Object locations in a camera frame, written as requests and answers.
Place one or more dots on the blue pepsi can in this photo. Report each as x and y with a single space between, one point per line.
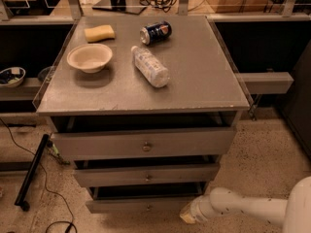
155 32

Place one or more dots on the white bowl with items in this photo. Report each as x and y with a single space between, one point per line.
12 77

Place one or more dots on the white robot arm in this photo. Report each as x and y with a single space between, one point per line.
292 215

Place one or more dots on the beige paper bowl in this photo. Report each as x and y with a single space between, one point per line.
90 58

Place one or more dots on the grey top drawer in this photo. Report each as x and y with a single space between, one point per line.
144 143

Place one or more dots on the grey middle drawer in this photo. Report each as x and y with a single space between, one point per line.
146 175

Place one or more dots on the clear plastic water bottle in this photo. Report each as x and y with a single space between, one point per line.
151 68

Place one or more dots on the grey bottom drawer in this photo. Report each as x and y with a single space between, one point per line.
143 197

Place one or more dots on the black monitor stand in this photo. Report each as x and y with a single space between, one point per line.
132 7

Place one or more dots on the grey drawer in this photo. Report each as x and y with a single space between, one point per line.
146 175
143 197
144 143

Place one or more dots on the yellow sponge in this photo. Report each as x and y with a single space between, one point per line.
99 33

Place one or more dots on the grey drawer cabinet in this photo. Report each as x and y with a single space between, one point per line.
202 92

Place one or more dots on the black bar on floor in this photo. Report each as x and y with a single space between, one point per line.
20 201

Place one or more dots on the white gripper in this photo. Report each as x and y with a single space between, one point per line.
198 207

